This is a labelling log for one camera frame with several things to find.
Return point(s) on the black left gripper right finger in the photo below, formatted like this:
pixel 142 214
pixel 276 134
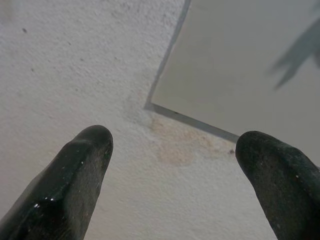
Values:
pixel 282 185

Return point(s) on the grey framed wall panel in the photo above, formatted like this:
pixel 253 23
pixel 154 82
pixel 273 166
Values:
pixel 225 62

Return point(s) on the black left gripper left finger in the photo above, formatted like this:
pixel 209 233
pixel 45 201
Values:
pixel 60 190

